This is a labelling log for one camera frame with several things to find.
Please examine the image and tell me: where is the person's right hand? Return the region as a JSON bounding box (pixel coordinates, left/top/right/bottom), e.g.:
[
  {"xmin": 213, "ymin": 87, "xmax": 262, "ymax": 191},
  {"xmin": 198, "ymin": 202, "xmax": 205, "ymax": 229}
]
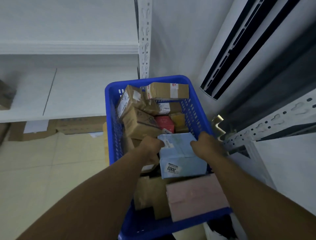
[{"xmin": 190, "ymin": 131, "xmax": 226, "ymax": 162}]

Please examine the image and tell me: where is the person's left hand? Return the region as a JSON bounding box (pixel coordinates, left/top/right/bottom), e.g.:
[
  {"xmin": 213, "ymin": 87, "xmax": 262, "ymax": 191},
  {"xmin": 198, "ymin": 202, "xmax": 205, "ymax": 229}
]
[{"xmin": 137, "ymin": 135, "xmax": 165, "ymax": 162}]

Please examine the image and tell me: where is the light blue box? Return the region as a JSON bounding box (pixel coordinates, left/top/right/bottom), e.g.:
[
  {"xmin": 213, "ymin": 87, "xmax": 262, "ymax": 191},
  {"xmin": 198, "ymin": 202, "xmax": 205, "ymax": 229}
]
[{"xmin": 157, "ymin": 133, "xmax": 208, "ymax": 179}]

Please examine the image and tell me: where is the pile of parcels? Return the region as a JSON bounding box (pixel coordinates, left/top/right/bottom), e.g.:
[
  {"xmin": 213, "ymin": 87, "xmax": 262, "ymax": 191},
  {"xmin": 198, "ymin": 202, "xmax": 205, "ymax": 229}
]
[{"xmin": 116, "ymin": 82, "xmax": 190, "ymax": 221}]

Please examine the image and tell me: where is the blue plastic crate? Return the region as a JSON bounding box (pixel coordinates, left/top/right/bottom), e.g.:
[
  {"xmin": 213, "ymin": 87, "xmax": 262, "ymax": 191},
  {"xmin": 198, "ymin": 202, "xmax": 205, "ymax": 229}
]
[{"xmin": 105, "ymin": 75, "xmax": 232, "ymax": 240}]

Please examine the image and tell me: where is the white metal shelf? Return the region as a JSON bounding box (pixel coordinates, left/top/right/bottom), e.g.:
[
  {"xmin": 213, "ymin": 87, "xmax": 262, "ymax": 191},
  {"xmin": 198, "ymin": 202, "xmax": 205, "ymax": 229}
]
[
  {"xmin": 222, "ymin": 89, "xmax": 316, "ymax": 216},
  {"xmin": 0, "ymin": 0, "xmax": 153, "ymax": 123}
]

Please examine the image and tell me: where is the person's right forearm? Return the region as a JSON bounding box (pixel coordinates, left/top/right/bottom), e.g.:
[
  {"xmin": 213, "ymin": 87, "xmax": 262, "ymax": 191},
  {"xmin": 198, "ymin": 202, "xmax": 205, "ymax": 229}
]
[{"xmin": 212, "ymin": 152, "xmax": 316, "ymax": 240}]

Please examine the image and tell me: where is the person's left forearm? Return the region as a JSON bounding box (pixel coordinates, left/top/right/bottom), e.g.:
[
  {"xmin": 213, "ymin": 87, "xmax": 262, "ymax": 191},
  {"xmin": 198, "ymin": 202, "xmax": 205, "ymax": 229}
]
[{"xmin": 16, "ymin": 148, "xmax": 158, "ymax": 240}]

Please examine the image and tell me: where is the torn brown cardboard sheet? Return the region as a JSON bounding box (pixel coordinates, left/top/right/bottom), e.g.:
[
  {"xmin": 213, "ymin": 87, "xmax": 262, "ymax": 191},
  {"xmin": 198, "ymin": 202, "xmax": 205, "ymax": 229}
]
[{"xmin": 9, "ymin": 120, "xmax": 57, "ymax": 141}]

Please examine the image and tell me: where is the pink flat package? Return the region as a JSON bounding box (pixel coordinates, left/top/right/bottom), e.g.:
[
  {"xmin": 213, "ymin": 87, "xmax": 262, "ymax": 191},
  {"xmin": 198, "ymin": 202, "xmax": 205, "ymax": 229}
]
[{"xmin": 166, "ymin": 173, "xmax": 230, "ymax": 223}]

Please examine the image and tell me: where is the black bag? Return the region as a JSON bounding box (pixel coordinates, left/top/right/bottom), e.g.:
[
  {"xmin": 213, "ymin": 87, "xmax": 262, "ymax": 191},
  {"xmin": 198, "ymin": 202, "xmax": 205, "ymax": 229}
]
[{"xmin": 207, "ymin": 215, "xmax": 237, "ymax": 240}]

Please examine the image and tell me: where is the white standing air conditioner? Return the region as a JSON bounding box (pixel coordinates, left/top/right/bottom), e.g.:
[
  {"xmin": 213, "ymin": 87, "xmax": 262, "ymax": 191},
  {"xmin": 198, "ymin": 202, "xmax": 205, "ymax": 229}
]
[{"xmin": 197, "ymin": 0, "xmax": 316, "ymax": 119}]

